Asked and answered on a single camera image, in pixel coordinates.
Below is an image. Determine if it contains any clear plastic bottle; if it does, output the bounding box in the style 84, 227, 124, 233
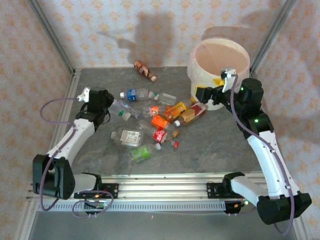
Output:
109, 99, 135, 114

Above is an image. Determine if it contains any red label tea bottle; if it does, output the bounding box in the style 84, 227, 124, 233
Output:
174, 102, 210, 127

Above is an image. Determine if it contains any orange juice bottle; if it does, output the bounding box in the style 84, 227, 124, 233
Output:
163, 97, 197, 123

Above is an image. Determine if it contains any blue label plastic bottle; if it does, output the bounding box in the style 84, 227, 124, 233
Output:
119, 87, 151, 101

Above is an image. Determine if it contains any clear bottle white green cap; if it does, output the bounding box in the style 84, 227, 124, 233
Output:
149, 91, 177, 106

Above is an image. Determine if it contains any large clear white label bottle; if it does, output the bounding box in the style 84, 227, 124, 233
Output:
110, 126, 145, 148

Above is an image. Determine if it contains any white orange label bottle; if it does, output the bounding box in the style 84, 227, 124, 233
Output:
142, 104, 167, 118

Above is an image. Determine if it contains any orange NFC label bottle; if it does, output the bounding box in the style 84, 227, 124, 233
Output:
137, 114, 180, 138

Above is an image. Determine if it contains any red cola label bottle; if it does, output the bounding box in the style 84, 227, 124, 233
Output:
152, 127, 180, 149

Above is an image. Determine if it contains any green label plastic bottle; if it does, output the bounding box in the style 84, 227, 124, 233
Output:
128, 142, 162, 163

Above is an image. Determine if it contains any round white bin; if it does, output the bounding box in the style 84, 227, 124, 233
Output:
186, 36, 252, 111

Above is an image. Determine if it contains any brown patterned bottle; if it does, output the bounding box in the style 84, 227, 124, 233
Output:
134, 59, 158, 83

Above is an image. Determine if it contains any small circuit board green LED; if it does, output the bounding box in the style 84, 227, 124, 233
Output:
224, 198, 256, 215
83, 199, 109, 210

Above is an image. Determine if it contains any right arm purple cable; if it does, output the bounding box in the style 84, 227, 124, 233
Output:
229, 74, 296, 236

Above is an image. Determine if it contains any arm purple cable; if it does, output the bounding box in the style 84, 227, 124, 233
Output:
38, 97, 115, 219
229, 74, 296, 236

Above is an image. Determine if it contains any aluminium table side rail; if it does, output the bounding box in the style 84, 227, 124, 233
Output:
24, 68, 82, 201

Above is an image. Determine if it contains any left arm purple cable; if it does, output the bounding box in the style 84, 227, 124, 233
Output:
38, 97, 115, 219

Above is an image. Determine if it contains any aluminium frame post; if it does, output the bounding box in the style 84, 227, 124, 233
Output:
26, 0, 77, 76
249, 0, 298, 73

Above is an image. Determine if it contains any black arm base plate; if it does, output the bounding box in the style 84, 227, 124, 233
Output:
206, 182, 226, 200
94, 183, 120, 200

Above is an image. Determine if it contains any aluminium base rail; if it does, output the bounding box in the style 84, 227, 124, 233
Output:
26, 173, 268, 202

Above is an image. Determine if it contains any slotted cable tray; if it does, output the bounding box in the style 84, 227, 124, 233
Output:
36, 201, 227, 213

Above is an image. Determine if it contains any aluminium frame leg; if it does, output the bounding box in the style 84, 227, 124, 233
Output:
13, 201, 38, 240
293, 217, 313, 240

